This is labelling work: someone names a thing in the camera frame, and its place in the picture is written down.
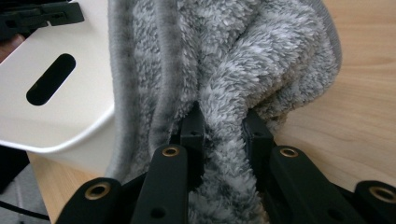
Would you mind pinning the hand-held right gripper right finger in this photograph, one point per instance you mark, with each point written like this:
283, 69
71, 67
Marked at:
257, 137

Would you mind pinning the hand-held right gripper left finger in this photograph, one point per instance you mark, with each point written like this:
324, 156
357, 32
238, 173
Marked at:
194, 133

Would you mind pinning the grey fluffy towel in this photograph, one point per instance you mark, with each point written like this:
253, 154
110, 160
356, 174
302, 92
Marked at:
249, 62

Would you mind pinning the white plastic bin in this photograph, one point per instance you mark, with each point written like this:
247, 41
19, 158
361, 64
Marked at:
77, 109

